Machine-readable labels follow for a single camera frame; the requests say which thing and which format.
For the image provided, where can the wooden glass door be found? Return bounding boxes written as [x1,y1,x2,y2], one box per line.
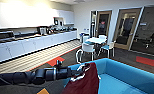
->
[112,8,142,52]
[92,9,113,40]

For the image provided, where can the white lower kitchen cabinets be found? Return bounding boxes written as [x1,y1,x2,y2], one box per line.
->
[0,29,79,64]

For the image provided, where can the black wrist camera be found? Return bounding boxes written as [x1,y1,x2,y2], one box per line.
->
[55,60,65,69]

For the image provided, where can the white jacket hanger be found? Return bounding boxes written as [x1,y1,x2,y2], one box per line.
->
[71,63,92,81]

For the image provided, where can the white upper kitchen cabinets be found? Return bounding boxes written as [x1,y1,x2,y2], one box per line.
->
[0,1,76,30]

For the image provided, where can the black microwave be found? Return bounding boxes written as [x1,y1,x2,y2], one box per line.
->
[0,30,15,43]

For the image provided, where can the white chair blue seat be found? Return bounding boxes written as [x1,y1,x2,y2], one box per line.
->
[98,40,116,60]
[82,37,94,47]

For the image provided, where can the white kitchen cabinets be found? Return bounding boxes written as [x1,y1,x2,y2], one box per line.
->
[0,29,79,64]
[0,1,76,30]

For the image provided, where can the white square table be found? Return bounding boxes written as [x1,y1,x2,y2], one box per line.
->
[85,36,108,54]

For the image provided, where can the small wall sign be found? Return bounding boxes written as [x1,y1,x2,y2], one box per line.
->
[139,21,148,27]

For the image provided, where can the long blue sofa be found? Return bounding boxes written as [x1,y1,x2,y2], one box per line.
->
[61,57,154,94]

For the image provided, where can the silver counter appliance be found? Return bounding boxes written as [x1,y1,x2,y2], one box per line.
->
[38,27,49,36]

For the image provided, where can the black coffee machine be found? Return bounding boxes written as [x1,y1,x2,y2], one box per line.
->
[52,16,65,28]

